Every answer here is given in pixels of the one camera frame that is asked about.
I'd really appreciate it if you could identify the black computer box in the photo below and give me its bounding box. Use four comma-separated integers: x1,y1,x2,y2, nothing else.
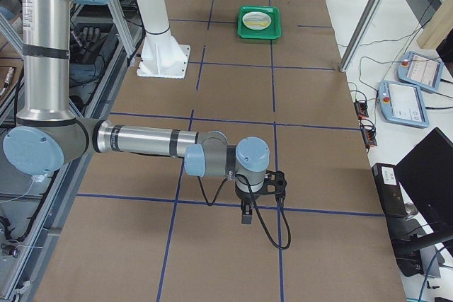
372,163,413,220

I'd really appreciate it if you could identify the green plastic tray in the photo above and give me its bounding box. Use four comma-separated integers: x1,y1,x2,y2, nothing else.
237,6,282,40

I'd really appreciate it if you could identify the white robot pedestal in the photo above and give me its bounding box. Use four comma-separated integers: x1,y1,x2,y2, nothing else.
137,0,190,79

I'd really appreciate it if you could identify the aluminium side rail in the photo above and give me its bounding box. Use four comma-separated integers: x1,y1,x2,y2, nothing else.
1,28,131,301

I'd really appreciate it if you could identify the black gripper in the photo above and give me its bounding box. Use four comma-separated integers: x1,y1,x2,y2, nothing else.
235,186,256,224

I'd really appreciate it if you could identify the blue ethernet cable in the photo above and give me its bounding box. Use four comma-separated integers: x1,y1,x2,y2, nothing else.
417,245,447,302

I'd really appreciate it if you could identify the wooden board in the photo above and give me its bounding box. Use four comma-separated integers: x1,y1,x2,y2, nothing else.
417,0,453,50

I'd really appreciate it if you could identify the near blue teach pendant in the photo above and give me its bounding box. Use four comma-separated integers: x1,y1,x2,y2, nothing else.
378,81,430,128

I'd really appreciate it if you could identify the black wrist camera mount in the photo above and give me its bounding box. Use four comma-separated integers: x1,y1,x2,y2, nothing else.
255,170,287,200

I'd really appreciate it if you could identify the black monitor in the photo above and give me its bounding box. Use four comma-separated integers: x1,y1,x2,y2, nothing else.
392,127,452,277

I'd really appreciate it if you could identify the aluminium frame post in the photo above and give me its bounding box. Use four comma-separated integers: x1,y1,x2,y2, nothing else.
339,0,383,72

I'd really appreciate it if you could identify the black orange connector strip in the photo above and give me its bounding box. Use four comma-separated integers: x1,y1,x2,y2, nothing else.
353,100,377,151

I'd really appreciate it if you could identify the blue teach pendant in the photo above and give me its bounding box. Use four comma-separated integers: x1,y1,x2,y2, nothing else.
378,81,430,128
397,51,444,93

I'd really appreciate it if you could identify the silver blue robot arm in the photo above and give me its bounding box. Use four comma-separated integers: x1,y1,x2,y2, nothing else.
3,0,270,223

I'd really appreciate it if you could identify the brown cardboard table cover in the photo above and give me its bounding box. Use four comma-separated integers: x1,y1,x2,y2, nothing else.
35,0,406,301

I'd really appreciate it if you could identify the far blue teach pendant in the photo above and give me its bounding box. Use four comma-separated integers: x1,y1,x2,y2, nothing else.
397,51,444,93

